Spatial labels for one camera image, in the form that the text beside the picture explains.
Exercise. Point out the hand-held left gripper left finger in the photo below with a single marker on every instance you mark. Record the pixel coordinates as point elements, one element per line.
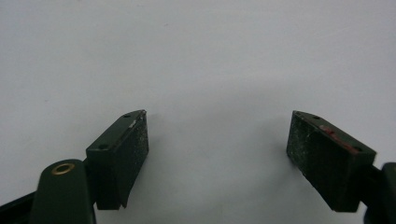
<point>116,161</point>

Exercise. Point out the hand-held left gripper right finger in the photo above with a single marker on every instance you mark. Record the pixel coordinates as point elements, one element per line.
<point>330,165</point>

